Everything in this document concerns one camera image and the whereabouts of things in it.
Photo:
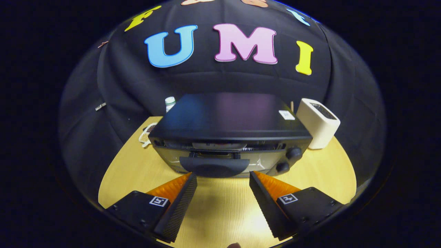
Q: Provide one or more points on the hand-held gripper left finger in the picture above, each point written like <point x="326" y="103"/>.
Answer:
<point x="177" y="206"/>

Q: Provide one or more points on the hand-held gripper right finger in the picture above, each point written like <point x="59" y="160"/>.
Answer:
<point x="267" y="206"/>

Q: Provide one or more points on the black toaster oven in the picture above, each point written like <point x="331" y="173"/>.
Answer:
<point x="224" y="113"/>

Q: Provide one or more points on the cream pop-up toaster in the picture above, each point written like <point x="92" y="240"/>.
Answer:
<point x="317" y="127"/>

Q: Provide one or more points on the white divided grain dish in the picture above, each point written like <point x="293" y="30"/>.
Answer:
<point x="144" y="137"/>

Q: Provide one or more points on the white bottle green cap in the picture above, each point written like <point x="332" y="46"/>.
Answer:
<point x="170" y="103"/>

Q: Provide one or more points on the silver clip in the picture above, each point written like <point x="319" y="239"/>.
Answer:
<point x="100" y="106"/>

